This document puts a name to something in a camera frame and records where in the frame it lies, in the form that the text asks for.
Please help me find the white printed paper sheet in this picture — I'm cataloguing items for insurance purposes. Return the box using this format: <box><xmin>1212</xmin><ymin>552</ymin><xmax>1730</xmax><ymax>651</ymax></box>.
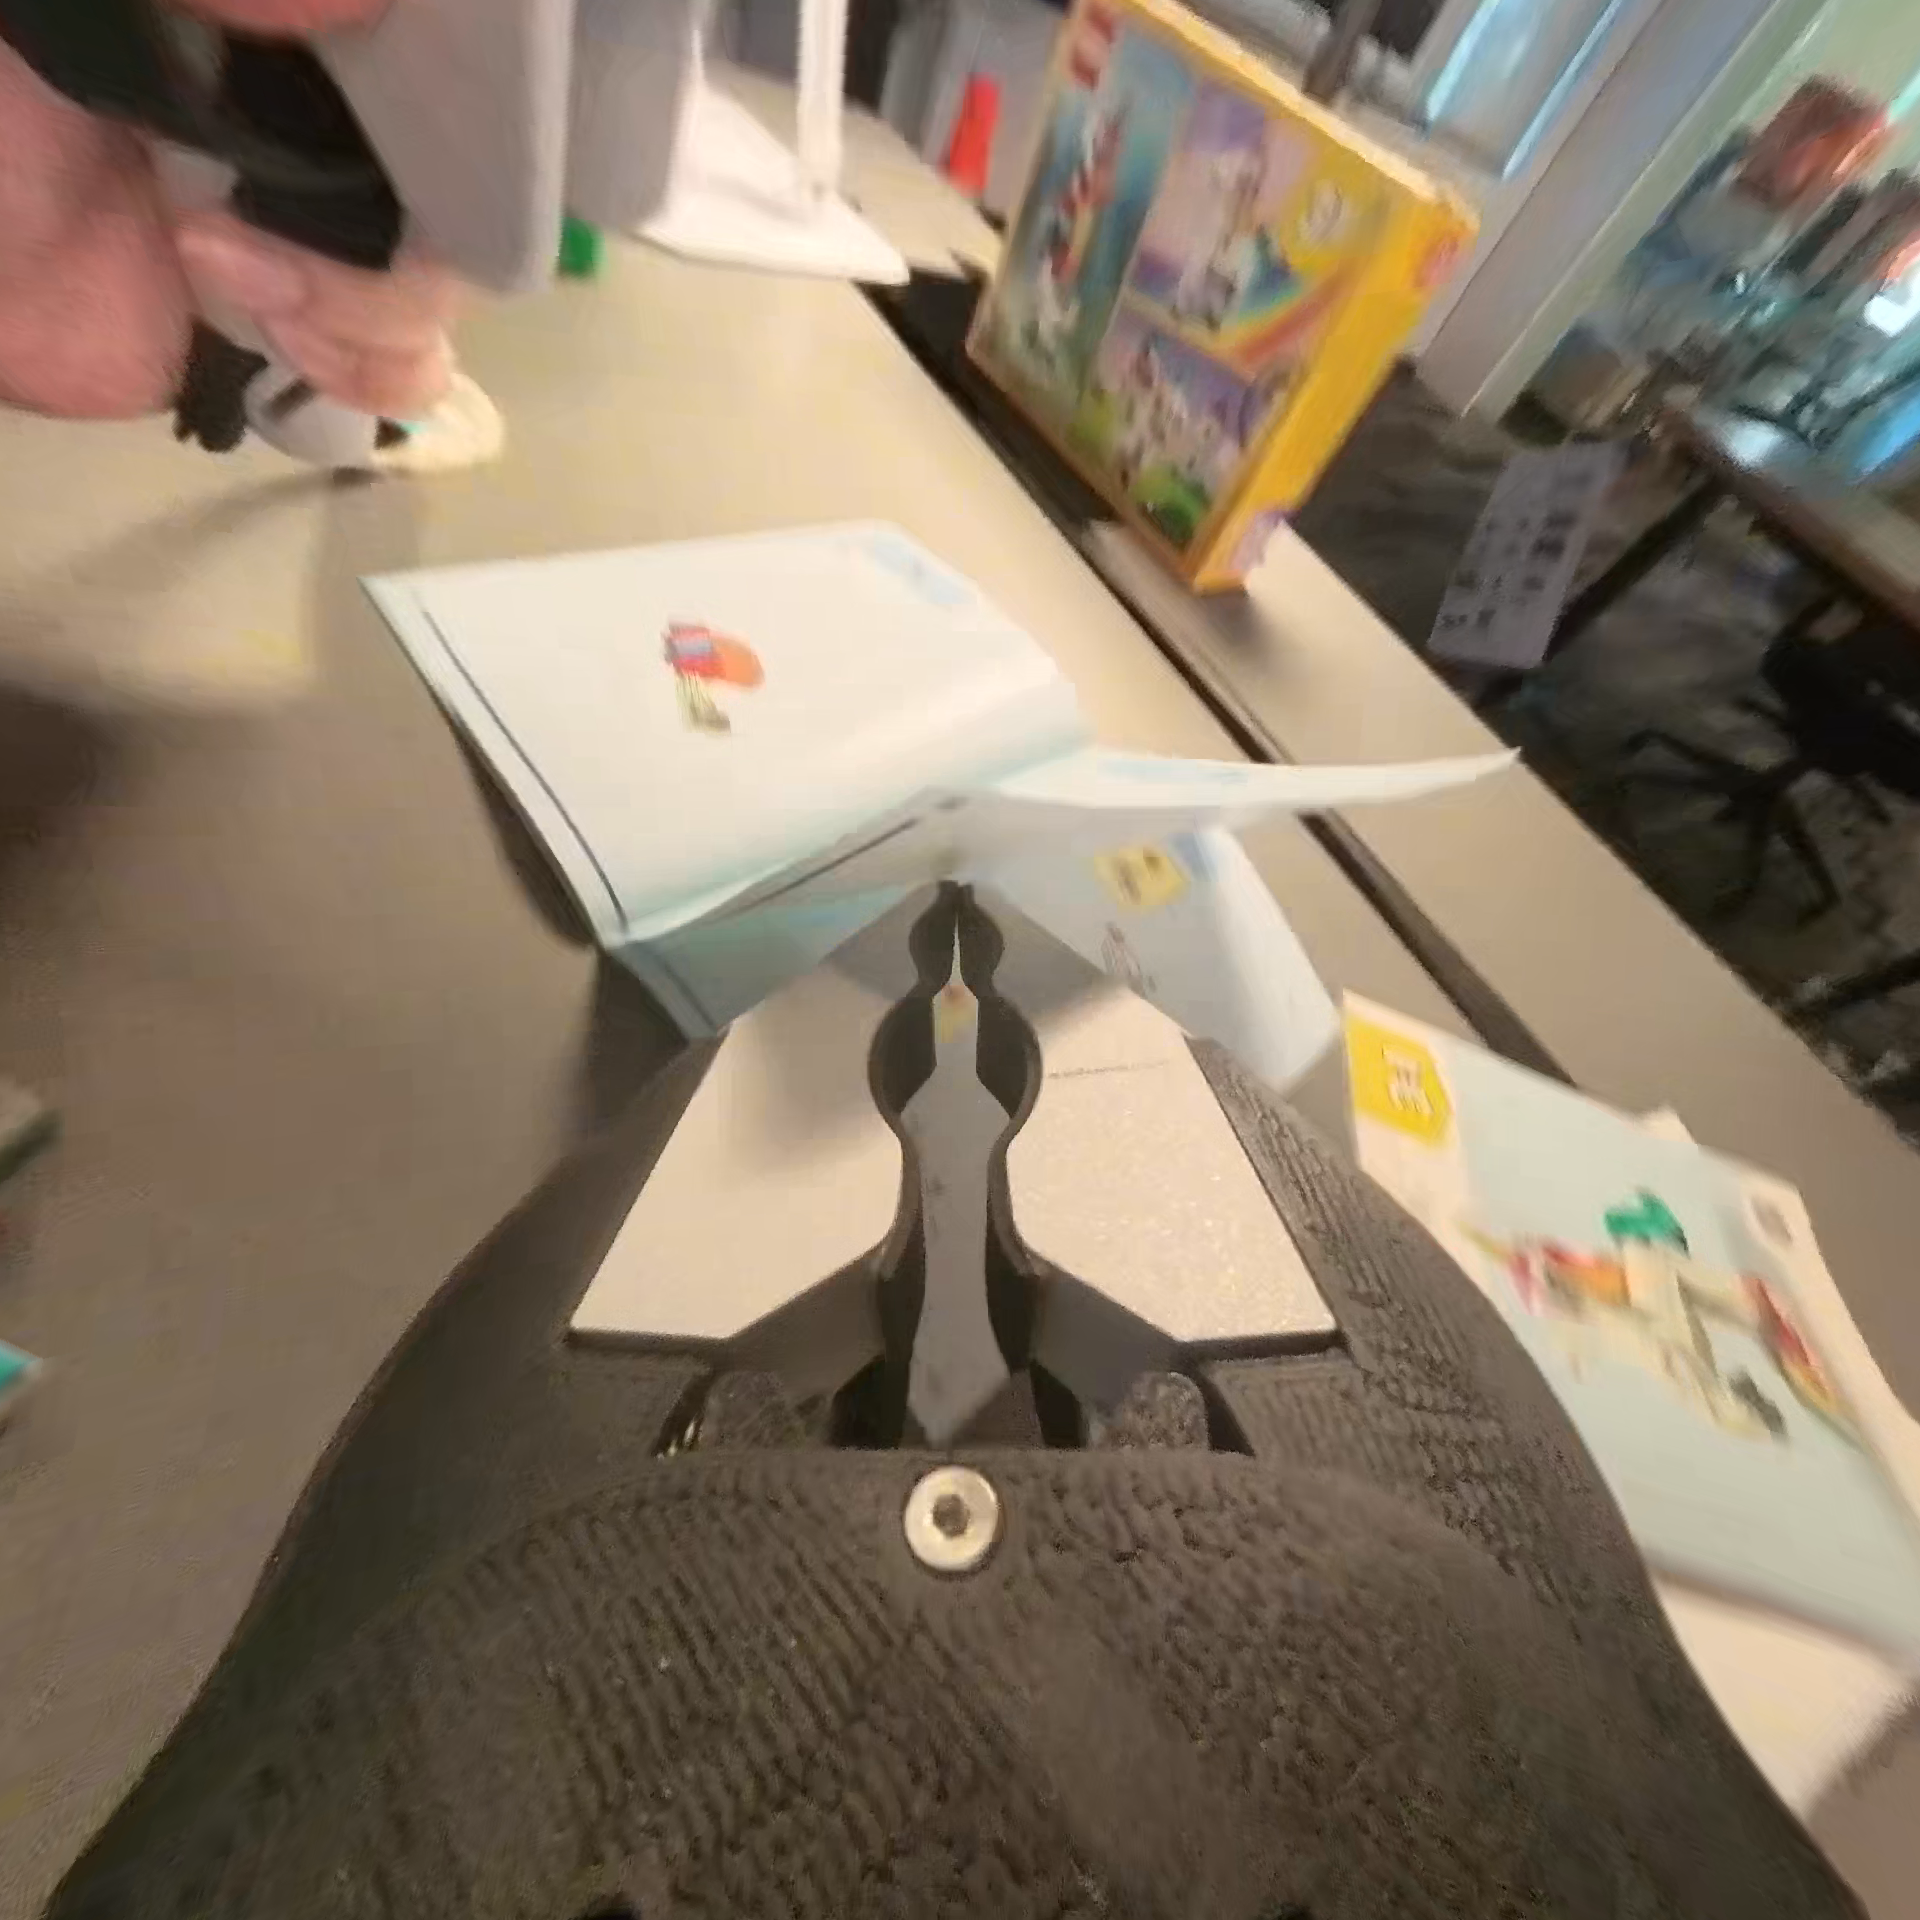
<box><xmin>1425</xmin><ymin>434</ymin><xmax>1635</xmax><ymax>672</ymax></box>

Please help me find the instruction booklet with yellow corner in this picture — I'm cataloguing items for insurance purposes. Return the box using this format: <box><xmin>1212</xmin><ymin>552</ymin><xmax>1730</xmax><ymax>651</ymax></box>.
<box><xmin>1340</xmin><ymin>991</ymin><xmax>1920</xmax><ymax>1660</ymax></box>

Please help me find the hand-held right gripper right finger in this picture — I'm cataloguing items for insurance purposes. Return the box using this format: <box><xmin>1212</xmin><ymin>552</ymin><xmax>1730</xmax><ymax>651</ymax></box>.
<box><xmin>961</xmin><ymin>883</ymin><xmax>1340</xmax><ymax>1444</ymax></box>

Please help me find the yellow lego set box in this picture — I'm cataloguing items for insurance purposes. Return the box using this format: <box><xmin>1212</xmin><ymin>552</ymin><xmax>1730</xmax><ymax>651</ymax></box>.
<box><xmin>966</xmin><ymin>0</ymin><xmax>1482</xmax><ymax>594</ymax></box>

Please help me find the lego instruction booklet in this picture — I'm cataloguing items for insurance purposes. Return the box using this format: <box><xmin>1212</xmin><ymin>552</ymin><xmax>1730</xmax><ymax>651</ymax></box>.
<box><xmin>359</xmin><ymin>518</ymin><xmax>1521</xmax><ymax>1104</ymax></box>

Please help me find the black office chair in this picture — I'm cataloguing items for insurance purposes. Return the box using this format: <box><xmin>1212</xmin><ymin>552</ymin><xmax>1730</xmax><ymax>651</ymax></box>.
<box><xmin>1575</xmin><ymin>631</ymin><xmax>1920</xmax><ymax>934</ymax></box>

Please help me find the person's left hand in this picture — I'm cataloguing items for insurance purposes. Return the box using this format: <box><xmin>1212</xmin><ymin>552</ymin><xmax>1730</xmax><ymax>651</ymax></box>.
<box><xmin>0</xmin><ymin>47</ymin><xmax>463</xmax><ymax>425</ymax></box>

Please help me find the white tablet stand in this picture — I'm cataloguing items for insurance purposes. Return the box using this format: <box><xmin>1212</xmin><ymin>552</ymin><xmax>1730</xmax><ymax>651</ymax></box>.
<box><xmin>631</xmin><ymin>0</ymin><xmax>912</xmax><ymax>288</ymax></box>

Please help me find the round white teal lego build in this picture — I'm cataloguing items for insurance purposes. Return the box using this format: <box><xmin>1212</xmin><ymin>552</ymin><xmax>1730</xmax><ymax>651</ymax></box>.
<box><xmin>368</xmin><ymin>372</ymin><xmax>508</xmax><ymax>478</ymax></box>

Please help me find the brown wooden table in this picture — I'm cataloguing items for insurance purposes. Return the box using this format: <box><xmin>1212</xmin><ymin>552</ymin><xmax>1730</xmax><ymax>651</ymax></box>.
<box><xmin>1657</xmin><ymin>406</ymin><xmax>1920</xmax><ymax>633</ymax></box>

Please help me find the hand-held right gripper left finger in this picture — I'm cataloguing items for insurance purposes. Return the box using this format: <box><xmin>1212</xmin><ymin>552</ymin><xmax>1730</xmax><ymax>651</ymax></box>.
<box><xmin>567</xmin><ymin>883</ymin><xmax>969</xmax><ymax>1444</ymax></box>

